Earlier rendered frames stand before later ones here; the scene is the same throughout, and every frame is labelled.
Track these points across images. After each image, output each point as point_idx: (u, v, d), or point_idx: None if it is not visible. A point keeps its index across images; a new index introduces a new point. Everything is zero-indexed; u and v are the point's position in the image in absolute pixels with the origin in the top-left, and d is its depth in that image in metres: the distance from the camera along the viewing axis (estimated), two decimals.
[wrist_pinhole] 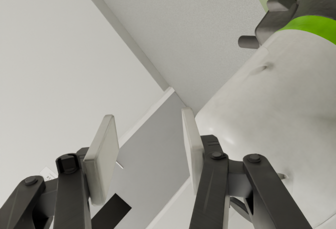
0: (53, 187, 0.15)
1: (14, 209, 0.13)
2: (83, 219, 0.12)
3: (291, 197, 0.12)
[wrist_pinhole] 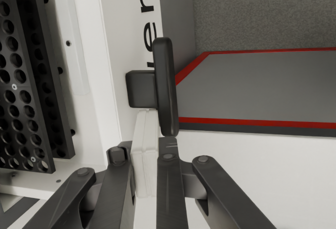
0: (103, 179, 0.16)
1: (62, 199, 0.13)
2: (120, 215, 0.12)
3: (244, 192, 0.13)
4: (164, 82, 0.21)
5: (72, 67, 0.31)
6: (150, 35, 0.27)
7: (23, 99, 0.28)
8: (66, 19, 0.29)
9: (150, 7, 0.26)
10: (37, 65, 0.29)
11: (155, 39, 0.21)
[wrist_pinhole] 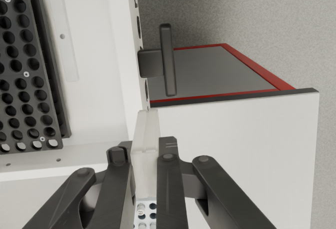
0: (103, 179, 0.16)
1: (62, 199, 0.13)
2: (120, 215, 0.12)
3: (244, 192, 0.13)
4: (169, 55, 0.30)
5: (66, 57, 0.36)
6: (138, 25, 0.34)
7: (33, 85, 0.32)
8: (60, 16, 0.34)
9: (136, 4, 0.34)
10: None
11: (159, 25, 0.30)
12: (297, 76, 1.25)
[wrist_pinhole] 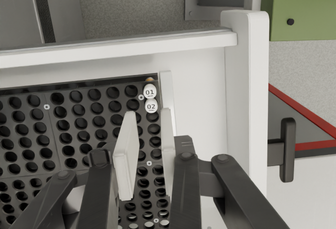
0: (85, 181, 0.16)
1: (45, 202, 0.13)
2: (106, 216, 0.12)
3: (262, 193, 0.13)
4: (291, 147, 0.31)
5: None
6: None
7: (154, 172, 0.33)
8: (170, 98, 0.36)
9: None
10: (151, 140, 0.34)
11: (282, 119, 0.31)
12: (315, 101, 1.28)
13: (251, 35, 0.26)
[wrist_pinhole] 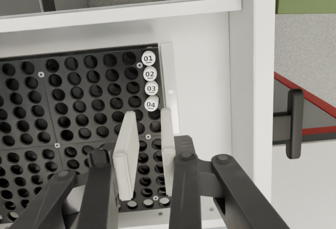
0: (85, 181, 0.16)
1: (45, 202, 0.13)
2: (106, 216, 0.12)
3: (262, 193, 0.13)
4: (299, 121, 0.29)
5: (171, 111, 0.35)
6: None
7: (153, 146, 0.31)
8: (171, 72, 0.34)
9: None
10: (151, 114, 0.33)
11: (289, 90, 0.29)
12: (325, 93, 1.25)
13: None
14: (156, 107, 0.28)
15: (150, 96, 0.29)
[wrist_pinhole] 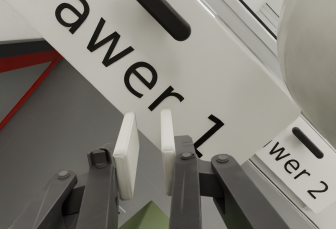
0: (85, 181, 0.16)
1: (45, 202, 0.13)
2: (106, 216, 0.12)
3: (262, 193, 0.13)
4: None
5: None
6: (142, 79, 0.25)
7: None
8: None
9: (156, 104, 0.25)
10: None
11: (185, 38, 0.21)
12: None
13: (285, 92, 0.25)
14: None
15: None
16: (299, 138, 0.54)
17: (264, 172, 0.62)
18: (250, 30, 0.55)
